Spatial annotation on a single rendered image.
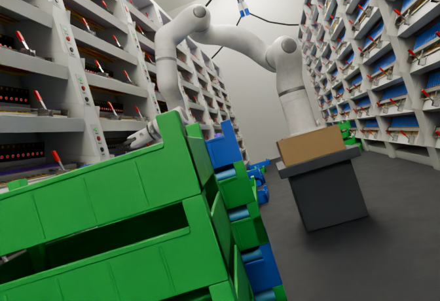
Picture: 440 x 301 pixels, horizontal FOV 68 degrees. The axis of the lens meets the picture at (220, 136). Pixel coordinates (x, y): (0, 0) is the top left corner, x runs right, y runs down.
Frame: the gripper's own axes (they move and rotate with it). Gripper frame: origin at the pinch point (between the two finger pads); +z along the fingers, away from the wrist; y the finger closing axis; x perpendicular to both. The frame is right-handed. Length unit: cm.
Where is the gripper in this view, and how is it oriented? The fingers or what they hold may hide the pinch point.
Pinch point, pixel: (122, 147)
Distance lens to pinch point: 148.5
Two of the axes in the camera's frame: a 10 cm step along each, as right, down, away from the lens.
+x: -4.4, -8.9, 0.6
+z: -8.8, 4.5, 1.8
